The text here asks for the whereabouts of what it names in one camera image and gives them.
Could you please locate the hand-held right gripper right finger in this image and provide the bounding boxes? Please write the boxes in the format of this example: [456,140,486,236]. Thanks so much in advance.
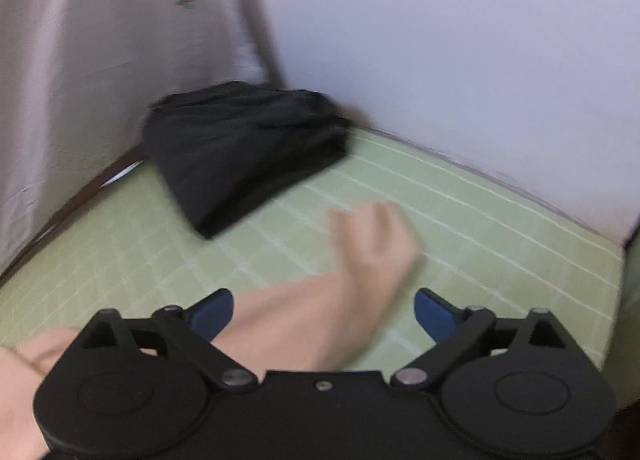
[390,289,568,393]

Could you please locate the brown bed frame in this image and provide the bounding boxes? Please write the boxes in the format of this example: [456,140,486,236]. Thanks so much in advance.
[0,149,151,288]

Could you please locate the white curtain with carrot print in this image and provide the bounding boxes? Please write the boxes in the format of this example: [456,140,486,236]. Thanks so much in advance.
[0,0,281,271]

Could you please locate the folded black clothes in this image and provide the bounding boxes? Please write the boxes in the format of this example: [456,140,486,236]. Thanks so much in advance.
[142,81,352,241]

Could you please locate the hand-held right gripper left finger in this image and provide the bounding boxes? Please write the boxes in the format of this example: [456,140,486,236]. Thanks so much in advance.
[80,289,260,393]

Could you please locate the green checked bed mat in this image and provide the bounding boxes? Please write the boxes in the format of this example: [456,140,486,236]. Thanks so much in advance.
[0,125,626,391]

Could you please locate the person's left hand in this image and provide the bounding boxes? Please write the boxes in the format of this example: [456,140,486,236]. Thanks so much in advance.
[325,200,423,301]

